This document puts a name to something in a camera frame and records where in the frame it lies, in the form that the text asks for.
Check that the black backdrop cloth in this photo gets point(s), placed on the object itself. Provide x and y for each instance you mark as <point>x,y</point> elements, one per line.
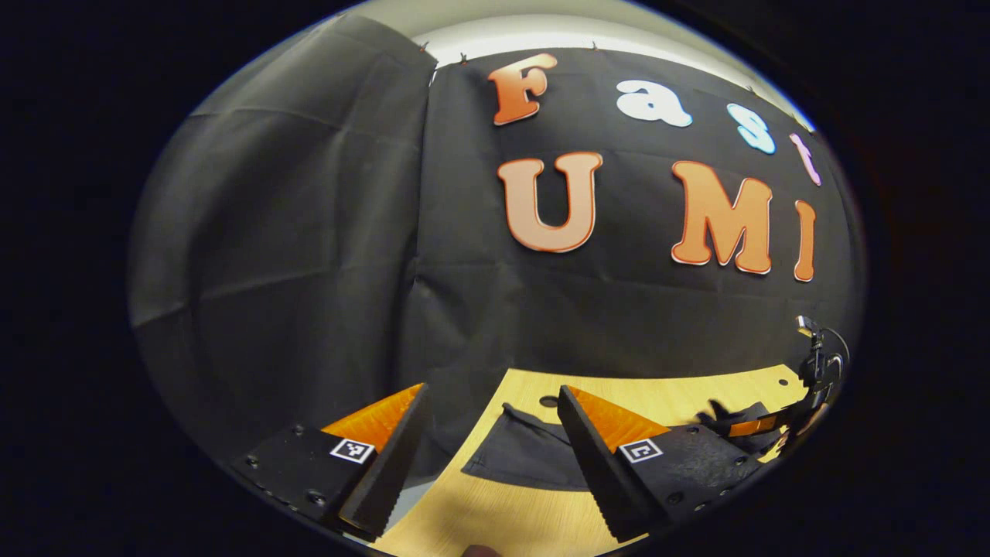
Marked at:
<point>309,271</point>

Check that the dark grey jeans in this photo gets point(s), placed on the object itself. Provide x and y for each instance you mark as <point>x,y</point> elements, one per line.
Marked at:
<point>526,456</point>

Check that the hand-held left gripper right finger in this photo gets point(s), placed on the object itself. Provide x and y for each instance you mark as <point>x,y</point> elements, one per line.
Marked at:
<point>599,472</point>

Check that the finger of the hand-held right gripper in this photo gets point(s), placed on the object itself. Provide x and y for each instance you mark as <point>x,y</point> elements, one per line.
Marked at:
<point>754,425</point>

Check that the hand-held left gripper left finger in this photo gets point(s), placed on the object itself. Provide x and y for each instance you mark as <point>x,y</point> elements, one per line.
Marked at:
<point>390,464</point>

